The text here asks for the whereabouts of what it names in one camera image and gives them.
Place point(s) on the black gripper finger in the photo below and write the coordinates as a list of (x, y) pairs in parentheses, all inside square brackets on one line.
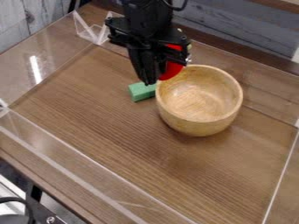
[(143, 62), (160, 65)]

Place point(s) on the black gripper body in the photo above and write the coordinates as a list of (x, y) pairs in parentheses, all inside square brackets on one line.
[(145, 29)]

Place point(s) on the red felt strawberry toy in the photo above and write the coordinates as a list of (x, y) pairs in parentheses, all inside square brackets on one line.
[(172, 68)]

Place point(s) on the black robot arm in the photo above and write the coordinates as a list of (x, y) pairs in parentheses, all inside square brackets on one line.
[(156, 45)]

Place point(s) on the green foam block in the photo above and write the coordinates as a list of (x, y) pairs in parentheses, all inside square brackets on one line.
[(140, 91)]

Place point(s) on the wooden bowl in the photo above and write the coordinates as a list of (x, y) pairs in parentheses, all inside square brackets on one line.
[(199, 100)]

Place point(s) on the clear acrylic corner bracket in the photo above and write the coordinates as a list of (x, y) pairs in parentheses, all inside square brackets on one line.
[(94, 33)]

